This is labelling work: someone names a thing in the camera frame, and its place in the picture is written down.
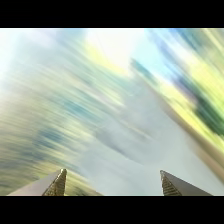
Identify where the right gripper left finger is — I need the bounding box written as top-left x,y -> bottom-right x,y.
7,168 -> 68,197

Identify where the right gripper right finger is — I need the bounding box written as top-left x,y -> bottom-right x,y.
159,169 -> 213,197

